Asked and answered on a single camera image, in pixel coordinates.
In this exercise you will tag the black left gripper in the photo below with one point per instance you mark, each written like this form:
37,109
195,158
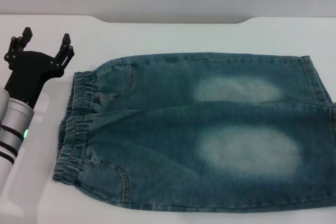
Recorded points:
29,72

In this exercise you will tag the blue washed denim shorts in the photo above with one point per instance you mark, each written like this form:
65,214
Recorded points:
162,134

